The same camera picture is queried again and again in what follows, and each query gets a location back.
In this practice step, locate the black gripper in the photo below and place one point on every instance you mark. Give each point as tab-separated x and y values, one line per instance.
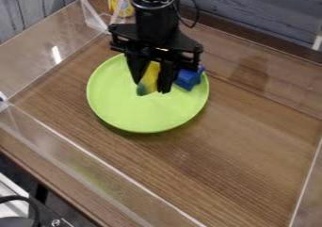
175	50

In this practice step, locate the yellow toy banana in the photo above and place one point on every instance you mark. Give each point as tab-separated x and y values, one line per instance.
147	84

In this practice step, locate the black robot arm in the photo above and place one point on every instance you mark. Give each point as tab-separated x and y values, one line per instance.
159	16

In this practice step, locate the green plate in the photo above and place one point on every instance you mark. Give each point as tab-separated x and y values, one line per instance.
140	114

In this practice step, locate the blue plastic block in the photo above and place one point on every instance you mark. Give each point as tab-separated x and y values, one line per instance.
188	79

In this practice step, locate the yellow labelled can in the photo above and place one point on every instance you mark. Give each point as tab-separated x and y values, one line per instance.
121	8

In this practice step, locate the clear acrylic barrier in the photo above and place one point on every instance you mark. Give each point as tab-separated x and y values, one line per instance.
240	167

